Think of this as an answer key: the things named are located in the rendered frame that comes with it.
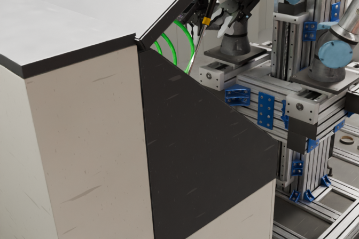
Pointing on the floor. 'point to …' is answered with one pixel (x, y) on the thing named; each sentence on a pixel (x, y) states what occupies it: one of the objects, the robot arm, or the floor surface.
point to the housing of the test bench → (69, 126)
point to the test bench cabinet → (244, 218)
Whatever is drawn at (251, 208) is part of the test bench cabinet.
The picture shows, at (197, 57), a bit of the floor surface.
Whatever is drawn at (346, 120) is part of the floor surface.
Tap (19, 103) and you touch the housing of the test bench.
